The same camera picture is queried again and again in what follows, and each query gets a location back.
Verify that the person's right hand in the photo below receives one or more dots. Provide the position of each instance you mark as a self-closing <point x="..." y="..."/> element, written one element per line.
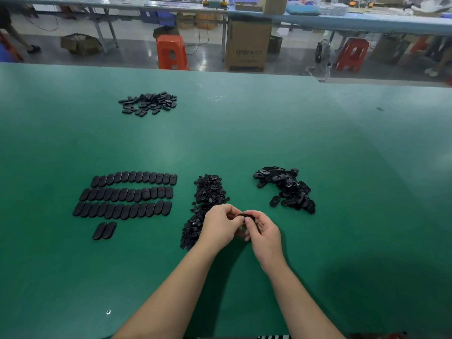
<point x="266" y="240"/>

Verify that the person's left hand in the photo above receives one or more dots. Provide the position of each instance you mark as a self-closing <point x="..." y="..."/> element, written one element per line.
<point x="215" y="225"/>

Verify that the person's left fingers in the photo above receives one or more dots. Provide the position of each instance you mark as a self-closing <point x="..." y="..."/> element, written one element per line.
<point x="233" y="212"/>

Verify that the person's right fingers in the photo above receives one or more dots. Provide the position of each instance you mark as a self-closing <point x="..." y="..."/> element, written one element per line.
<point x="255" y="222"/>

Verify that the black oval plastic shell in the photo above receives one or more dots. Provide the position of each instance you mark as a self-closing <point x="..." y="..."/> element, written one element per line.
<point x="246" y="217"/>

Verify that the person's right forearm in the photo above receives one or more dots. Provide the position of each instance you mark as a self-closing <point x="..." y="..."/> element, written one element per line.
<point x="300" y="303"/>

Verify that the person's left forearm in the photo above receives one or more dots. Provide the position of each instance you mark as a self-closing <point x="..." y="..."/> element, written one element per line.
<point x="169" y="296"/>

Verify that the pile of small black buttons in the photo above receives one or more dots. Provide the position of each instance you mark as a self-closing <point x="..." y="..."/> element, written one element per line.
<point x="206" y="194"/>

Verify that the pile of black holed shells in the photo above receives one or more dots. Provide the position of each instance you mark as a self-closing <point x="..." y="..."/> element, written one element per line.
<point x="291" y="192"/>

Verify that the rows of black oval covers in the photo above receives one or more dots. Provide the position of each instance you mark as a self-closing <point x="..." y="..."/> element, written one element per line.
<point x="123" y="199"/>

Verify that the scattered heap of black ovals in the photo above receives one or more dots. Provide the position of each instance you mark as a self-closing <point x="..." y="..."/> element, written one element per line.
<point x="150" y="103"/>

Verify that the tall brown cardboard box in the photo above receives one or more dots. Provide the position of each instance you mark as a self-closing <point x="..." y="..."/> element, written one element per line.
<point x="248" y="44"/>

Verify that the orange plastic stool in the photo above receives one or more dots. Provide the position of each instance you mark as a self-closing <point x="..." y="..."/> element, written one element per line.
<point x="172" y="52"/>

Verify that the red plastic stool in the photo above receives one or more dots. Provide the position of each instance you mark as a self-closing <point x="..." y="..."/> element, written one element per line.
<point x="351" y="54"/>

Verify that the blue plastic bins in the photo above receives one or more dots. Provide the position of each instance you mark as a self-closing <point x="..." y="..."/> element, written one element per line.
<point x="159" y="17"/>

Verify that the cardboard box on workbench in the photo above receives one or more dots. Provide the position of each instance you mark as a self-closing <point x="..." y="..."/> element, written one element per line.
<point x="274" y="5"/>

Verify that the blue padded pack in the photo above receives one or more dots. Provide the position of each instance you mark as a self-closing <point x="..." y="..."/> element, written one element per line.
<point x="303" y="9"/>

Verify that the brown cardboard carton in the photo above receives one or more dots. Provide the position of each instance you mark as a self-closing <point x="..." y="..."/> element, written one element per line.
<point x="390" y="49"/>

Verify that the long blue workbench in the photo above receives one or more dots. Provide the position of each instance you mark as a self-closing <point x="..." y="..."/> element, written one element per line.
<point x="360" y="21"/>

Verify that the open cardboard box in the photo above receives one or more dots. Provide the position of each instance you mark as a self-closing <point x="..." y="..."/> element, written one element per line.
<point x="80" y="44"/>

